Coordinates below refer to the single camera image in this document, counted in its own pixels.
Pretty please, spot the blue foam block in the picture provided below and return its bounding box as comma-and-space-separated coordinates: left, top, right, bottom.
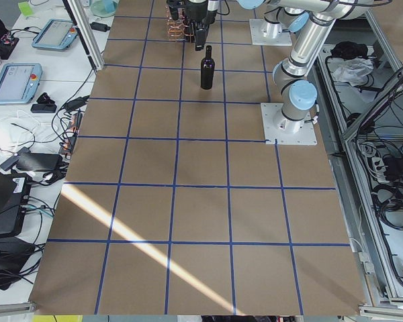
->
102, 0, 116, 12

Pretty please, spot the green glass bowl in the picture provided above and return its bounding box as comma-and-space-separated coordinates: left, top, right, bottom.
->
89, 0, 119, 18

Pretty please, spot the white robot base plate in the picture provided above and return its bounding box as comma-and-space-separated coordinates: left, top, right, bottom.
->
261, 103, 317, 146

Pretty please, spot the copper wire wine basket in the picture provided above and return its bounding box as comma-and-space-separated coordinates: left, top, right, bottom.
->
166, 0, 189, 42

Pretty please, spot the aluminium frame post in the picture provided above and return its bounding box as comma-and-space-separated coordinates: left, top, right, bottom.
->
62, 0, 104, 72

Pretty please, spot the black laptop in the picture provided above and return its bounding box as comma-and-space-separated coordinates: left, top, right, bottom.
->
0, 172, 31, 238

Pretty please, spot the black power adapter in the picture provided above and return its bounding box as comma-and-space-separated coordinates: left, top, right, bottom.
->
90, 22, 110, 32

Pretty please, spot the white crumpled cloth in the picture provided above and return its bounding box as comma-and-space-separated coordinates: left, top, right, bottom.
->
332, 58, 373, 87

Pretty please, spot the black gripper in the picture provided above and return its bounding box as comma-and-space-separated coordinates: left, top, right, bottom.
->
184, 0, 219, 51

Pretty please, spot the dark wine bottle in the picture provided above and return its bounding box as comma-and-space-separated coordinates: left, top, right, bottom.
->
200, 45, 215, 90

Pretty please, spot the blue teach pendant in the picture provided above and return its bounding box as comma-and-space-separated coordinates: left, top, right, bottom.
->
32, 19, 77, 51
0, 63, 43, 105

